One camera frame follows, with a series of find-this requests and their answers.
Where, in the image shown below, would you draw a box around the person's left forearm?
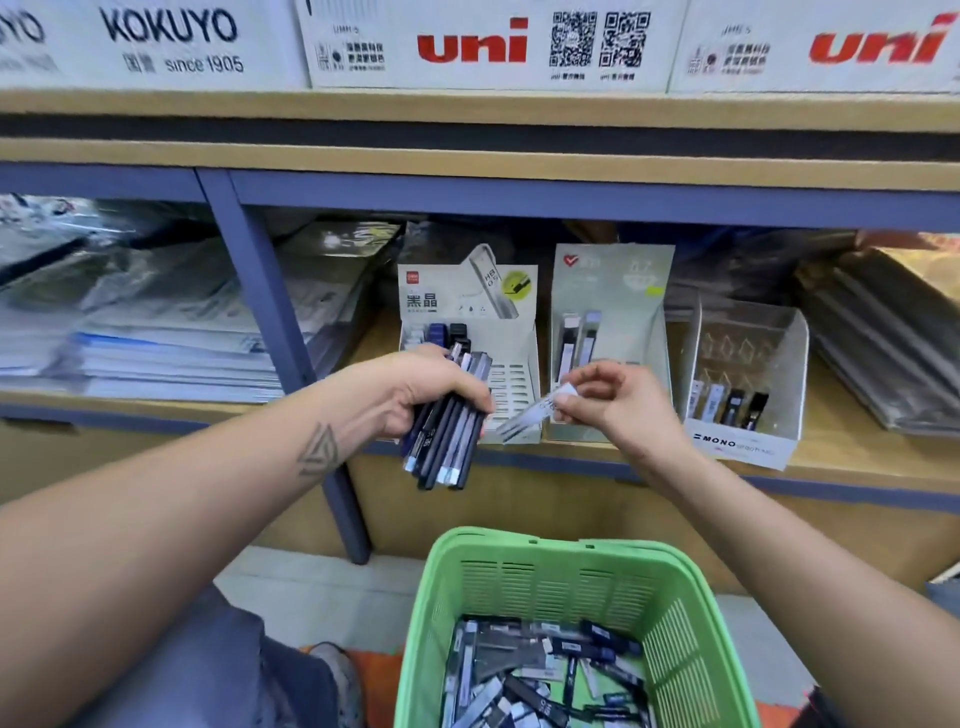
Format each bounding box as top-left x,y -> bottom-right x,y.
0,390 -> 392,728

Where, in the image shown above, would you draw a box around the row of white boxes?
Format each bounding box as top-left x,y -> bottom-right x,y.
0,0 -> 960,95

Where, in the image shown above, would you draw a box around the pale green display box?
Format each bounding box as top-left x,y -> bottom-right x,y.
547,244 -> 677,444

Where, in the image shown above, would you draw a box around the person's left hand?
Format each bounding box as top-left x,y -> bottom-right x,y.
342,345 -> 497,444

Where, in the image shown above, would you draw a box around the white display box red label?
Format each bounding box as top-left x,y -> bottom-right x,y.
397,244 -> 545,444

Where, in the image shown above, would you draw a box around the clear plastic display box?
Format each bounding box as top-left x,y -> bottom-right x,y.
667,295 -> 812,471

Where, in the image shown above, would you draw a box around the person's right hand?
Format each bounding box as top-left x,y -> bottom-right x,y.
552,360 -> 692,474

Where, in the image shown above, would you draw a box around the stack of wrapped paper packs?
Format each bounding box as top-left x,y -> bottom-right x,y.
0,195 -> 404,407

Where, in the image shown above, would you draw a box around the row of HB lead cases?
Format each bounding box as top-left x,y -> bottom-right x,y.
402,319 -> 474,362

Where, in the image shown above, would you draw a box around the pile of lead cases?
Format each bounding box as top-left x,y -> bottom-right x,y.
439,615 -> 657,728

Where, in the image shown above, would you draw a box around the dark plastic-wrapped packs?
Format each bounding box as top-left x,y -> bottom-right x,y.
660,225 -> 960,440

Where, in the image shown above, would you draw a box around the green plastic basket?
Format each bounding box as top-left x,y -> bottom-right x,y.
394,528 -> 762,728

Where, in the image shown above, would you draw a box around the person's right forearm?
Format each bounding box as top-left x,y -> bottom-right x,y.
645,435 -> 960,728

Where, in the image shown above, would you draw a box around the grey sneaker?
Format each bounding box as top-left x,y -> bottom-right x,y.
307,642 -> 366,728

